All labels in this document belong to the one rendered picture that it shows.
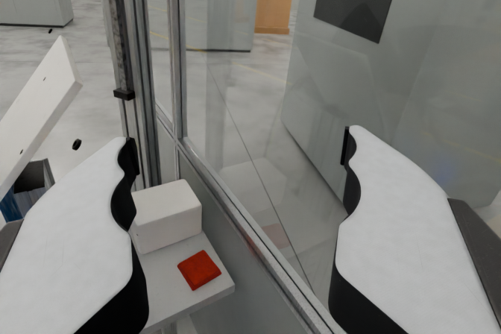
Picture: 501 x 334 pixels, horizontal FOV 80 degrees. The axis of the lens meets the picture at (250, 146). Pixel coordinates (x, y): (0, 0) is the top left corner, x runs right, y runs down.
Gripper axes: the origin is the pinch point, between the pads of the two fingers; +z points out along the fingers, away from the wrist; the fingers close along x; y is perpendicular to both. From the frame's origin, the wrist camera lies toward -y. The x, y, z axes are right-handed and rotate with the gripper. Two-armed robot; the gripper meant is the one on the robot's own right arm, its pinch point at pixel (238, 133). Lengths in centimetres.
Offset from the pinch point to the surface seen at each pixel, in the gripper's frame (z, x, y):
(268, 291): 29, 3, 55
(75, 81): 27.8, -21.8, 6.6
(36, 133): 25.3, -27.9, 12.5
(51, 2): 650, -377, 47
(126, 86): 67, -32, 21
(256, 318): 31, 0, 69
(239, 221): 40, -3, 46
